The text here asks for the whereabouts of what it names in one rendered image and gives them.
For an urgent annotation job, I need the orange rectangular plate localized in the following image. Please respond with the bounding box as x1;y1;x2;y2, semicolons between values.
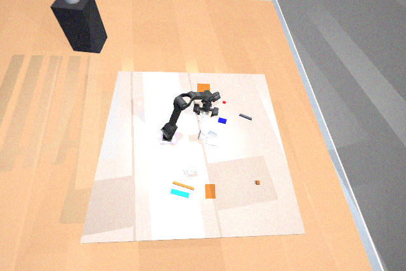
205;184;216;199

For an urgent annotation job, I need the cyan flat bar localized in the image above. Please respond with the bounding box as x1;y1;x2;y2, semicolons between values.
171;189;189;198

